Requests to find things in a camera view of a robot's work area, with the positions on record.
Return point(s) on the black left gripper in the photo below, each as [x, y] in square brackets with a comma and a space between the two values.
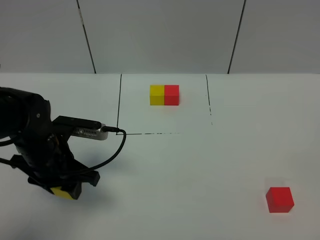
[44, 155]

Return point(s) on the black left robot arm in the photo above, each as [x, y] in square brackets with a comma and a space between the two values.
[5, 125]

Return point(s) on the yellow template block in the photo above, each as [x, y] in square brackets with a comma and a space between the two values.
[157, 95]

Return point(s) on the red template block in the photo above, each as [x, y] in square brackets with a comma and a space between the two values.
[171, 95]

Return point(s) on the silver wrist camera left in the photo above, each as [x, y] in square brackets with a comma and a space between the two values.
[70, 126]

